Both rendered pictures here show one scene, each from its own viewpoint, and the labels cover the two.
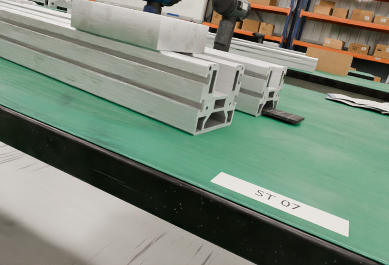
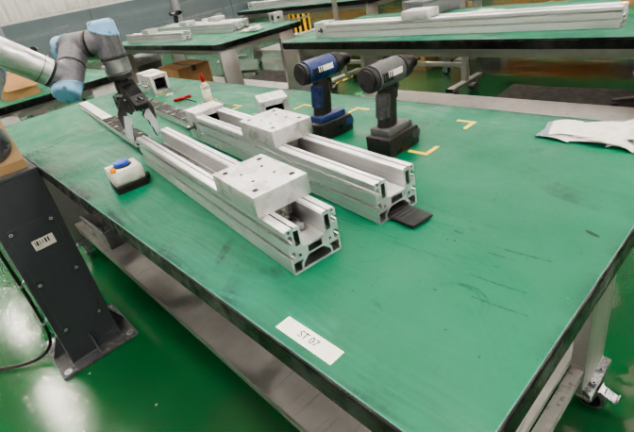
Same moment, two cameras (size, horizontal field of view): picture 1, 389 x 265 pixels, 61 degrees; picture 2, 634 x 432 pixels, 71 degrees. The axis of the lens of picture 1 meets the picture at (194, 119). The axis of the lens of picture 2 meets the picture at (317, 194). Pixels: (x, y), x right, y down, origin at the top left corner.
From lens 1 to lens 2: 48 cm
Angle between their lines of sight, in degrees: 29
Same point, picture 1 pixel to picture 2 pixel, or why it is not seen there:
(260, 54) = (531, 22)
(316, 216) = (324, 349)
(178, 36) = (275, 200)
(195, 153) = (283, 298)
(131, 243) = not seen: hidden behind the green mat
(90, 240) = not seen: hidden behind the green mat
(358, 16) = not seen: outside the picture
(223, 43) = (384, 118)
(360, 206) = (369, 337)
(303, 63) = (599, 18)
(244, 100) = (368, 211)
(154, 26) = (252, 204)
